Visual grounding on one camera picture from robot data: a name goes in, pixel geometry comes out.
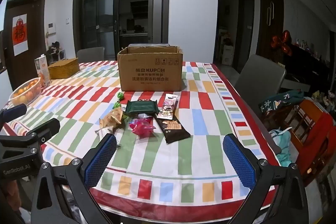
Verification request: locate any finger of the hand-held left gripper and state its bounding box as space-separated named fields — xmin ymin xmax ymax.
xmin=0 ymin=118 xmax=61 ymax=160
xmin=0 ymin=104 xmax=27 ymax=123

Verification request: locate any colourful checked tablecloth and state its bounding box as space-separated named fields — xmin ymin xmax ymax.
xmin=0 ymin=61 xmax=281 ymax=214

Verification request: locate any red white door poster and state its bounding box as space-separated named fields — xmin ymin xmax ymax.
xmin=12 ymin=13 xmax=29 ymax=56

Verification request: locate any brown wooden door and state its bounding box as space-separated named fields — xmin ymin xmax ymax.
xmin=5 ymin=0 xmax=46 ymax=90

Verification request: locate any orange wooden chair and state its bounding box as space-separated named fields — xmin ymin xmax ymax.
xmin=289 ymin=99 xmax=336 ymax=185

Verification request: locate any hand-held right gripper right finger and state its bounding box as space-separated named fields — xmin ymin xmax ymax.
xmin=223 ymin=133 xmax=309 ymax=224

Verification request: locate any dark green snack packet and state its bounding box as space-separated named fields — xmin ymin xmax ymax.
xmin=125 ymin=99 xmax=160 ymax=115

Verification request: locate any dark wooden cabinet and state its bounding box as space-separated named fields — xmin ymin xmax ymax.
xmin=259 ymin=0 xmax=284 ymax=59

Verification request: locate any woven wicker box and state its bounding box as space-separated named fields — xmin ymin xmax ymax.
xmin=48 ymin=57 xmax=80 ymax=80

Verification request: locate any red foil snack packet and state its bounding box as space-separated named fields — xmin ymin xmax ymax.
xmin=129 ymin=117 xmax=156 ymax=136

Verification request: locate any beige snack packet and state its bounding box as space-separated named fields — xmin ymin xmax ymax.
xmin=99 ymin=107 xmax=124 ymax=127

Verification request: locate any white storage shelf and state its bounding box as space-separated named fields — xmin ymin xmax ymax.
xmin=222 ymin=30 xmax=234 ymax=65

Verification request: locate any brown cardboard box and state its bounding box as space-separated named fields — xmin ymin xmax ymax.
xmin=117 ymin=43 xmax=183 ymax=92

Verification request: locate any grey chair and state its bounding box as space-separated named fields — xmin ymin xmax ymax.
xmin=76 ymin=47 xmax=105 ymax=64
xmin=235 ymin=54 xmax=286 ymax=109

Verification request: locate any dark sideboard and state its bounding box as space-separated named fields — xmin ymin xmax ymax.
xmin=285 ymin=43 xmax=336 ymax=90

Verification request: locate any pile of oranges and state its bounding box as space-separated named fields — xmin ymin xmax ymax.
xmin=12 ymin=78 xmax=40 ymax=104

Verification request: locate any dark framed glass sliding door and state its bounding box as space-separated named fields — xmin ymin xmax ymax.
xmin=73 ymin=0 xmax=168 ymax=62

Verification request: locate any light blue cloth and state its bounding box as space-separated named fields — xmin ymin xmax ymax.
xmin=269 ymin=128 xmax=293 ymax=167

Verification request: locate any pink white snack packet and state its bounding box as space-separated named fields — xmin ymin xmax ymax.
xmin=157 ymin=93 xmax=179 ymax=120

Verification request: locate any orange white drink carton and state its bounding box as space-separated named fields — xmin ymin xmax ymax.
xmin=35 ymin=54 xmax=52 ymax=87

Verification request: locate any green printed cloth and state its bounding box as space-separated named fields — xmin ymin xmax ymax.
xmin=259 ymin=90 xmax=305 ymax=114

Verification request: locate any white wire fruit basket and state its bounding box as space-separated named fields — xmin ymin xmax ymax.
xmin=9 ymin=77 xmax=42 ymax=106

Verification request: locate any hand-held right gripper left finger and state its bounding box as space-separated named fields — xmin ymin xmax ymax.
xmin=30 ymin=133 xmax=124 ymax=224

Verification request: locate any red foil balloon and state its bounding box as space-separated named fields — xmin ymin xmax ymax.
xmin=272 ymin=31 xmax=293 ymax=56

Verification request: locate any dark brown snack packet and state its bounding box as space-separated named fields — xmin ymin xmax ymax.
xmin=156 ymin=118 xmax=191 ymax=144

